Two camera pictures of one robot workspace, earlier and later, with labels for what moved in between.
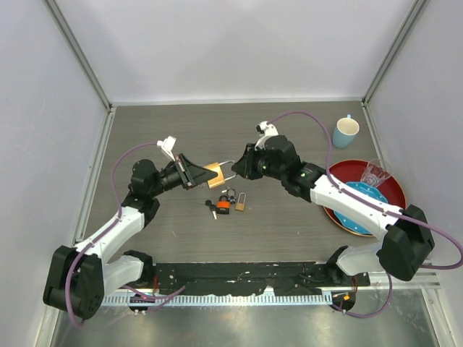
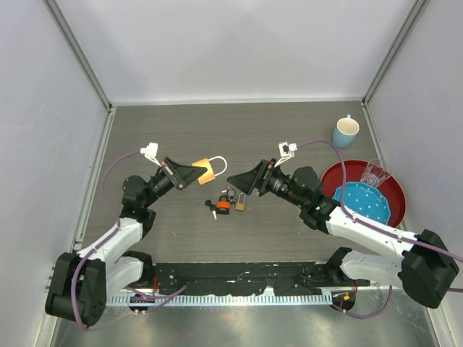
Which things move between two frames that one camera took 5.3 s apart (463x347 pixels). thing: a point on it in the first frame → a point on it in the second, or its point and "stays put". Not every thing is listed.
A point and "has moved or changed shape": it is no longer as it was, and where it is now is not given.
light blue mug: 345,131 stays put
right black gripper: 244,165 → 259,178
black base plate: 291,277 stays put
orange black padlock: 223,207 stays put
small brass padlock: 241,202 stays put
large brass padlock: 219,180 has moved or changed shape
